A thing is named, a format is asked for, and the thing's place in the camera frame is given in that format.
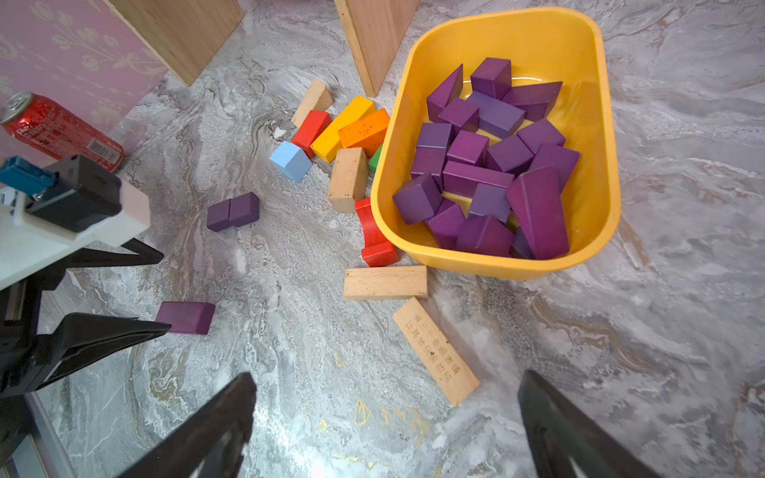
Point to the red long brick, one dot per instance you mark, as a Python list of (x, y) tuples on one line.
[(314, 124)]

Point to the small red brick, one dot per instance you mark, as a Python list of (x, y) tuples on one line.
[(378, 251)]

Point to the orange brick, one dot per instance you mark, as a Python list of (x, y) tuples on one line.
[(367, 133)]

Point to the engraved natural wood brick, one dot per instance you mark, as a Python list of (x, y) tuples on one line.
[(438, 354)]

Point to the light blue brick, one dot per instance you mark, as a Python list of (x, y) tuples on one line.
[(291, 160)]

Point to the purple triangle brick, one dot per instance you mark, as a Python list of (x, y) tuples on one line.
[(446, 92)]

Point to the green brick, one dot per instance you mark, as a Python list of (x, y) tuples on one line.
[(374, 161)]

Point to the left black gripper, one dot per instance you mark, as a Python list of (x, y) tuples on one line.
[(29, 361)]

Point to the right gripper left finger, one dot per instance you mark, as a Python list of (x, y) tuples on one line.
[(211, 442)]

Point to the beige wood brick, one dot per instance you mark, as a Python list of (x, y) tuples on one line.
[(349, 179)]

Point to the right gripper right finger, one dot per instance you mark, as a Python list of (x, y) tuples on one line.
[(564, 442)]

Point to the wooden two-tier shelf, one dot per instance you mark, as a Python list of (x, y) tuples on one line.
[(336, 36)]

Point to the natural wood brick small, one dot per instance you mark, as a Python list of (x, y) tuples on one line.
[(386, 283)]

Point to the natural wood brick near shelf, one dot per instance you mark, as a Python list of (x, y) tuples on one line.
[(317, 98)]

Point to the red cola can on floor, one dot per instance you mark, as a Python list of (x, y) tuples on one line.
[(47, 126)]

